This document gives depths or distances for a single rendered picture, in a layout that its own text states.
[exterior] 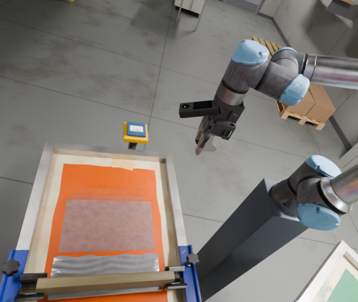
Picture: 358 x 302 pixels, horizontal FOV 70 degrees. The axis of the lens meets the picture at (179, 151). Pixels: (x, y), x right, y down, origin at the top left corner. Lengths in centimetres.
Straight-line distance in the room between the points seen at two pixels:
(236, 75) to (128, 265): 73
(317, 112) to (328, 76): 357
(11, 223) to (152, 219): 130
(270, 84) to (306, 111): 366
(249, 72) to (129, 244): 74
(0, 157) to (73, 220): 156
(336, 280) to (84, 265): 107
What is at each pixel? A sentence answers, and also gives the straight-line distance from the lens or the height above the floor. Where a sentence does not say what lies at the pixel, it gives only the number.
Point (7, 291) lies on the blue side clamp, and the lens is 97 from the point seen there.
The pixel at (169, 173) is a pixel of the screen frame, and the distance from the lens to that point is 122.
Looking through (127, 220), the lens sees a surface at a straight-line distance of 109.
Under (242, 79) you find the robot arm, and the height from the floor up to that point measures 164.
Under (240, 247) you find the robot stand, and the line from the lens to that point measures 126.
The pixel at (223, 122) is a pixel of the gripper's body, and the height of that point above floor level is 150.
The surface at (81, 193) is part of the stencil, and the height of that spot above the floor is 96.
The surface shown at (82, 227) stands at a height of 96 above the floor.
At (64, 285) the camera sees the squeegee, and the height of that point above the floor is 106.
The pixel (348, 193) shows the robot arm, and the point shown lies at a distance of 85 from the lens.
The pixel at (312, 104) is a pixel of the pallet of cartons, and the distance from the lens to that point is 426.
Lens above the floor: 191
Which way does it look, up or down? 44 degrees down
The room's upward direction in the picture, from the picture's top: 24 degrees clockwise
